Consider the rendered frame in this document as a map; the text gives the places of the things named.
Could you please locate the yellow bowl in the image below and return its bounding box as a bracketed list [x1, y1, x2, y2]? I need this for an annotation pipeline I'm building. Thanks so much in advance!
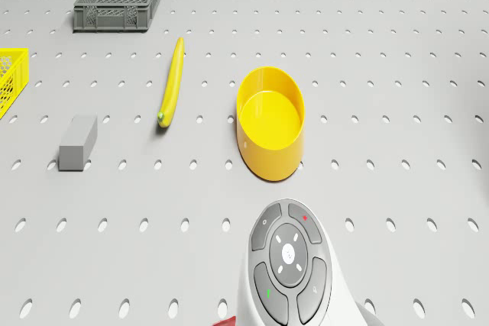
[235, 66, 306, 182]

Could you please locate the banana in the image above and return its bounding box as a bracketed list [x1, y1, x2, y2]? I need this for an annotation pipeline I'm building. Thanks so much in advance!
[156, 37, 186, 129]

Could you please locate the grey cube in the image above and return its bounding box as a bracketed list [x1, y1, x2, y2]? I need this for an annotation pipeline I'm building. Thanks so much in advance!
[57, 113, 99, 173]

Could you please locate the yellow basket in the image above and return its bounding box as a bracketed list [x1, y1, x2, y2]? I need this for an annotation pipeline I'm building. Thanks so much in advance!
[0, 47, 31, 120]

